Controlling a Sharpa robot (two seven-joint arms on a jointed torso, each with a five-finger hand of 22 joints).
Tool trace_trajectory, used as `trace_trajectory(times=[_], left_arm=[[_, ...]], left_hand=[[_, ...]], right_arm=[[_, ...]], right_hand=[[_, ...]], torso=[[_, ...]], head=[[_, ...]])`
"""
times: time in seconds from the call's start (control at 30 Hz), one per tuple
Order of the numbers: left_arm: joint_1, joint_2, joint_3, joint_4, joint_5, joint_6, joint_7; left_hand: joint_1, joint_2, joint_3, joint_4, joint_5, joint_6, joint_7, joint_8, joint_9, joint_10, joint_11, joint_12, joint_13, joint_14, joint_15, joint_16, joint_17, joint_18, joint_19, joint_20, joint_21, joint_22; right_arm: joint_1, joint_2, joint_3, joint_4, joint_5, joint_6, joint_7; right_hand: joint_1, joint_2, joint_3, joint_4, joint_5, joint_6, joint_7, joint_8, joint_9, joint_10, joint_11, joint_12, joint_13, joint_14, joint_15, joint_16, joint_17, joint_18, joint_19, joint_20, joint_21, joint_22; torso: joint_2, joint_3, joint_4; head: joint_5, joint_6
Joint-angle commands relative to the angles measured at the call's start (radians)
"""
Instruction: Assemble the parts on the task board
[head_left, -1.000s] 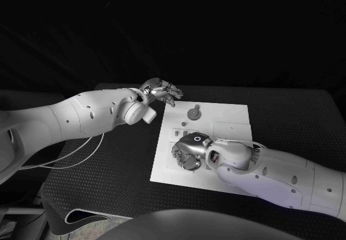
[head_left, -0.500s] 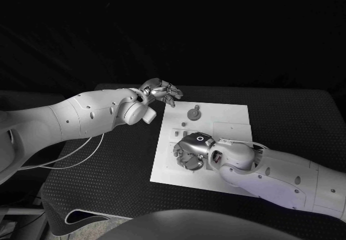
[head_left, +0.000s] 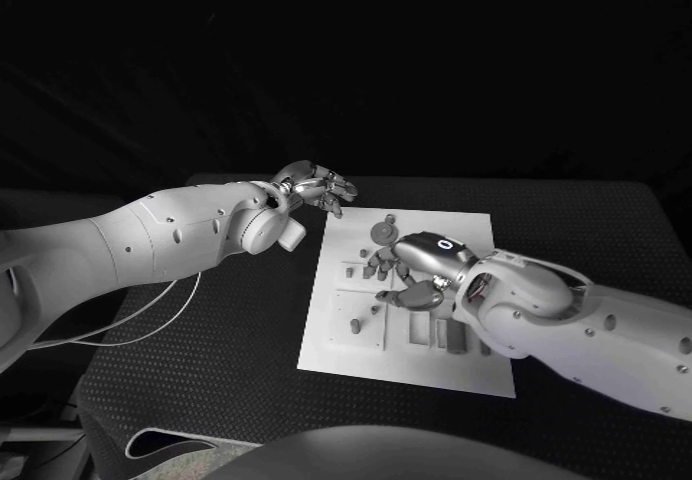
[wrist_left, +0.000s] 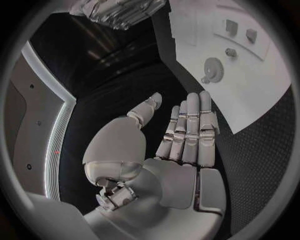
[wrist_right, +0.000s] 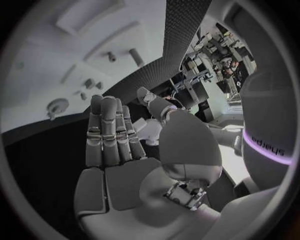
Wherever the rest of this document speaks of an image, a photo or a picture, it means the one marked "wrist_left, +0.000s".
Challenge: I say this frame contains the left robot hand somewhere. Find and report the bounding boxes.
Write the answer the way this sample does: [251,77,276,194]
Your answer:
[81,90,233,240]

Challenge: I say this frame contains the white task board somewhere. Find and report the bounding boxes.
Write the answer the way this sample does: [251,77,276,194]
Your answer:
[168,0,293,135]

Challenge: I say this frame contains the grey peg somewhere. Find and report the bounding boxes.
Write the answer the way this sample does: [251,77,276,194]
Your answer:
[224,47,238,58]

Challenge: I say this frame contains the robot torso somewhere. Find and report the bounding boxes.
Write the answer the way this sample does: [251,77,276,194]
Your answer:
[4,40,77,201]

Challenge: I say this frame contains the grey block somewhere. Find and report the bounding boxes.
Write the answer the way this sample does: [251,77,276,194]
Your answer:
[245,28,259,44]
[225,19,239,37]

